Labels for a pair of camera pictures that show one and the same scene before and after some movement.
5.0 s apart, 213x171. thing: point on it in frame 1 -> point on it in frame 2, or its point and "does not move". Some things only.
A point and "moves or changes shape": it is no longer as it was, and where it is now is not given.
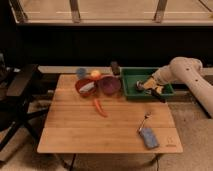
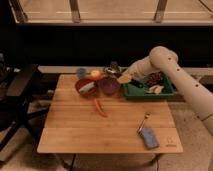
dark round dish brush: x=139 y=84 moves or changes shape
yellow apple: x=95 y=74 does not move
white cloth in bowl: x=87 y=87 does not move
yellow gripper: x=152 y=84 -> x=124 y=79
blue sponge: x=149 y=138 does not move
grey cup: x=81 y=72 does not move
